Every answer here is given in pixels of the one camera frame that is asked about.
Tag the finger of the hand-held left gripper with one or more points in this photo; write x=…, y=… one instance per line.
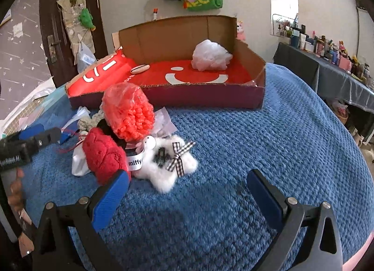
x=46, y=138
x=30, y=131

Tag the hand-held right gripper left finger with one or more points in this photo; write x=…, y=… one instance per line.
x=112, y=198

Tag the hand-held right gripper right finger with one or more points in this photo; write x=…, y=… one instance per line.
x=263, y=198

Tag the clear packet with blue card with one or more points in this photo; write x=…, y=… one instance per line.
x=70, y=130

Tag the white cloth pouch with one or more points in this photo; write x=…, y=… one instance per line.
x=79, y=162

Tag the red knitted heart plush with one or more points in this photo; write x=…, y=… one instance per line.
x=103, y=154

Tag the beige lace scrunchie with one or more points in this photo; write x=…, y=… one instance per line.
x=89, y=123

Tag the black soft cloth item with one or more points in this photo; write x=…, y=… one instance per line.
x=103, y=126

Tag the orange pouf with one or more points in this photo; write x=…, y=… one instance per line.
x=128, y=110

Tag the shallow cardboard box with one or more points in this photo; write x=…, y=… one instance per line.
x=181, y=95

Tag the white mesh bath pouf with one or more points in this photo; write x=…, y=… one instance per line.
x=211, y=56

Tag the person's left hand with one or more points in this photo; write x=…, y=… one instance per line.
x=16, y=189

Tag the light blue sheet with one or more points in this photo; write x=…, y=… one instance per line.
x=54, y=98

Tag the white plastic sheet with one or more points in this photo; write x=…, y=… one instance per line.
x=41, y=88

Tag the blue textured blanket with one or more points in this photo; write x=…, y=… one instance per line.
x=248, y=154

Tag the hanging clear plastic bag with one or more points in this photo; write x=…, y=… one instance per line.
x=85, y=59

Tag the pale pink plastic wrapper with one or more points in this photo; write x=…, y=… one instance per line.
x=165, y=121

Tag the dark wooden door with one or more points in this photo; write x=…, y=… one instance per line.
x=46, y=13

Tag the beige hanging fabric organizer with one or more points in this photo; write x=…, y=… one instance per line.
x=70, y=16

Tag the green plush toy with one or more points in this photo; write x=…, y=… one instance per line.
x=86, y=18

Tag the red printed bag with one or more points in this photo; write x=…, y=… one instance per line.
x=163, y=73

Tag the row of cosmetic bottles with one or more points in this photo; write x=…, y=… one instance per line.
x=330, y=50

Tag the small glue bottle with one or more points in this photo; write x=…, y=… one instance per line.
x=155, y=15

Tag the pink plush toy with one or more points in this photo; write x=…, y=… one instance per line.
x=240, y=31

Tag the wall mirror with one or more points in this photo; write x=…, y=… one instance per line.
x=285, y=4

